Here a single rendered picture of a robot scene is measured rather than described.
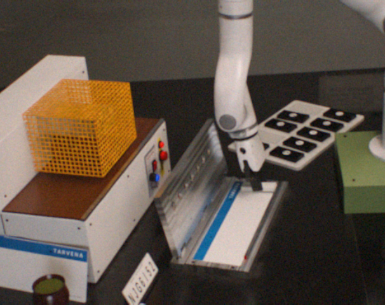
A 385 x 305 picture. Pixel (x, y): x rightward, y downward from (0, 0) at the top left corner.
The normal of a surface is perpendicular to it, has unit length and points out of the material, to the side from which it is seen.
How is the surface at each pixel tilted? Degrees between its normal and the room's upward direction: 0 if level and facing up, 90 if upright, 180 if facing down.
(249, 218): 0
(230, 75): 44
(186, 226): 79
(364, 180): 0
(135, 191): 90
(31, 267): 69
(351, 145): 0
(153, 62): 90
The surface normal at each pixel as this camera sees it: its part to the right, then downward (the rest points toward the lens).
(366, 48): -0.07, 0.48
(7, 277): -0.39, 0.12
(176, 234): 0.91, -0.09
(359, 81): -0.08, -0.88
